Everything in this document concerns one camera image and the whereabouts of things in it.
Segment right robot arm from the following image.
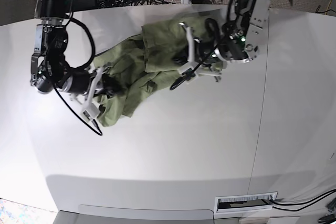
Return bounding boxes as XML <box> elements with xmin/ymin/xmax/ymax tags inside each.
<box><xmin>30</xmin><ymin>0</ymin><xmax>123</xmax><ymax>111</ymax></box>

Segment white cable grommet tray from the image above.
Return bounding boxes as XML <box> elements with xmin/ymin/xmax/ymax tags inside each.
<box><xmin>214</xmin><ymin>192</ymin><xmax>278</xmax><ymax>215</ymax></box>

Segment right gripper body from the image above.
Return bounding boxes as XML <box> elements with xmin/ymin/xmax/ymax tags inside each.
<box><xmin>68</xmin><ymin>66</ymin><xmax>110</xmax><ymax>112</ymax></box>

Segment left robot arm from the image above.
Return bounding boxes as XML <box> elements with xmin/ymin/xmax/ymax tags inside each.
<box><xmin>170</xmin><ymin>0</ymin><xmax>271</xmax><ymax>90</ymax></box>

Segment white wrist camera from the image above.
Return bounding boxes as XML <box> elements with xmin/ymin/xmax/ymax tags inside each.
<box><xmin>177</xmin><ymin>62</ymin><xmax>199</xmax><ymax>83</ymax></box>
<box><xmin>80</xmin><ymin>103</ymin><xmax>100</xmax><ymax>122</ymax></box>

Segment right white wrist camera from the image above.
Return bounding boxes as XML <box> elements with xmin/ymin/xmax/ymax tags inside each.
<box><xmin>177</xmin><ymin>62</ymin><xmax>199</xmax><ymax>83</ymax></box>

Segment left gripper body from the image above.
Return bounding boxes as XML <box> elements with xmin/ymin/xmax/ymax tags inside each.
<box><xmin>179</xmin><ymin>22</ymin><xmax>222</xmax><ymax>82</ymax></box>

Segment green T-shirt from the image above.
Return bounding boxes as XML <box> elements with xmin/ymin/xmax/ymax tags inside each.
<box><xmin>93</xmin><ymin>15</ymin><xmax>213</xmax><ymax>127</ymax></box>

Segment black cable pair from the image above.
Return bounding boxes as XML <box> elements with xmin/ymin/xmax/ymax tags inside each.
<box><xmin>267</xmin><ymin>189</ymin><xmax>336</xmax><ymax>212</ymax></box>

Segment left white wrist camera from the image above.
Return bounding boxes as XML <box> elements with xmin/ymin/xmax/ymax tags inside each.
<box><xmin>80</xmin><ymin>103</ymin><xmax>100</xmax><ymax>122</ymax></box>

